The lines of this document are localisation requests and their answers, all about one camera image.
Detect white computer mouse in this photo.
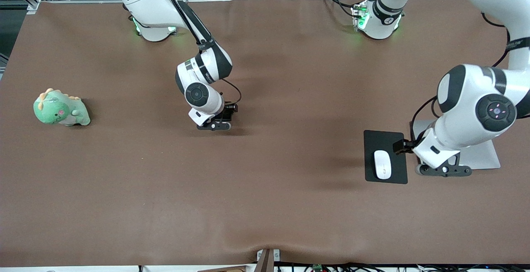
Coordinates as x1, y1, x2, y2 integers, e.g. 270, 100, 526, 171
374, 150, 392, 180

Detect green plush dinosaur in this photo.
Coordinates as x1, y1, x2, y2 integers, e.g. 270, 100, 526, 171
33, 88, 91, 127

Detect black mouse pad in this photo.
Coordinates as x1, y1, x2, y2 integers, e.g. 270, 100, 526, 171
364, 130, 408, 185

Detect silver closed laptop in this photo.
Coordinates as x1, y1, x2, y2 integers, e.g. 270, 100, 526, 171
411, 119, 501, 171

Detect metal table edge bracket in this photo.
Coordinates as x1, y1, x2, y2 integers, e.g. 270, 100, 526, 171
256, 248, 280, 272

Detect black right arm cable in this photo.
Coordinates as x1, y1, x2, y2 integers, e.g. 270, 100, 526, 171
155, 0, 242, 106

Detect black base cable bundle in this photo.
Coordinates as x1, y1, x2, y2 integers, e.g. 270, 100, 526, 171
319, 0, 361, 18

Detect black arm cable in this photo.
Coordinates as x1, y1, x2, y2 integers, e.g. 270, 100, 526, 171
410, 12, 511, 145
155, 0, 242, 106

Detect black cables under table edge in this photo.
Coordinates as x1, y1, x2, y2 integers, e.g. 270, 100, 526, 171
277, 263, 530, 272

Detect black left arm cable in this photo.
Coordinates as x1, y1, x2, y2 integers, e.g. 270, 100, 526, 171
410, 12, 511, 145

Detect brown table cover mat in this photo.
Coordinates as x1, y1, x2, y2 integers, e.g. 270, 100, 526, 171
0, 0, 530, 266

